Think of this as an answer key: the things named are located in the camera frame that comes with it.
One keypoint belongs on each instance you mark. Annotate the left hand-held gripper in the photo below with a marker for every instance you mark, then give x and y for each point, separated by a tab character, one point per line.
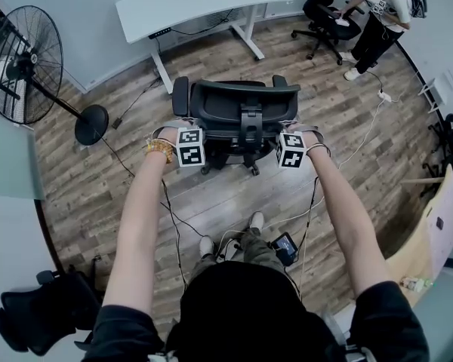
190	153

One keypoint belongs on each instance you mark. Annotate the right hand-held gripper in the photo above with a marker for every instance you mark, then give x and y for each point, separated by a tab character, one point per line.
290	155

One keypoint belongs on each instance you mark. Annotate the black mesh office chair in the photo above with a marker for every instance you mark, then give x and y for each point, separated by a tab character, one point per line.
226	104

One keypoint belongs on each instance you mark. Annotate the person's right forearm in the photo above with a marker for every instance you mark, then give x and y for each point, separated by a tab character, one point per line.
347	224

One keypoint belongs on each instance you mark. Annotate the person's left forearm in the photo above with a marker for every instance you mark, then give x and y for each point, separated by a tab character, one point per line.
136	232

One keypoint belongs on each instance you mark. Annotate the white desk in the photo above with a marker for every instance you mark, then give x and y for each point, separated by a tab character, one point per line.
196	2

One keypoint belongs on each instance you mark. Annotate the person's right hand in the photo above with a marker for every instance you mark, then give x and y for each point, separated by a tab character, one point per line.
311	142

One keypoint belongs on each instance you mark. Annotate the person's left hand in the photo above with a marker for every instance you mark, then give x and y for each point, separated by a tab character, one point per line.
169	138

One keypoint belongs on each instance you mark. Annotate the thin black wrist band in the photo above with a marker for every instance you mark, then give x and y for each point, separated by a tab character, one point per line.
319	147

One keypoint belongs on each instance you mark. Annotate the person's right white shoe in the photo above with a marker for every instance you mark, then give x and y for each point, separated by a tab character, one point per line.
256	220

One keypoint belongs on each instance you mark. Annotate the person's white shoe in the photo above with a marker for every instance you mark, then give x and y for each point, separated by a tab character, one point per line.
256	220
206	245

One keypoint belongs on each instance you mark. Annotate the black power adapter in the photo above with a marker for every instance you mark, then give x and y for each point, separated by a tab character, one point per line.
116	123

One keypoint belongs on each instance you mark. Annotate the black device with screen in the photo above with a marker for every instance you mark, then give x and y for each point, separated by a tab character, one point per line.
285	248

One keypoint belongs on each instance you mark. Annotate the person's left white shoe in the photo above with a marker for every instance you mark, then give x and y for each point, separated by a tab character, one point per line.
206	245

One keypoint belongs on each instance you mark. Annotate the person's camouflage trousers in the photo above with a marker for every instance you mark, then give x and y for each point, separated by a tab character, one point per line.
256	245

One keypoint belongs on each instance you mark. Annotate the white power strip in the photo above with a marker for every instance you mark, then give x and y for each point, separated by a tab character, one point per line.
384	96

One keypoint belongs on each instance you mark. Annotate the light wooden table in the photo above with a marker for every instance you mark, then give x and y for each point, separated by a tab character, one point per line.
407	258

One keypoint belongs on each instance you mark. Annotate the small black object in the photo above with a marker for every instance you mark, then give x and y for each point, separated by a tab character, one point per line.
439	223

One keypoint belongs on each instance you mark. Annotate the person's black shirt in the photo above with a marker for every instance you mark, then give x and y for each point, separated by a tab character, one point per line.
241	315

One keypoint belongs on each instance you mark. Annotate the drink bottle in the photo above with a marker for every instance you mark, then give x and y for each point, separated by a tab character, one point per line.
415	283

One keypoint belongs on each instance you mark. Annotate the black pedestal fan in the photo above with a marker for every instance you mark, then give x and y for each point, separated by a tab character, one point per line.
91	124

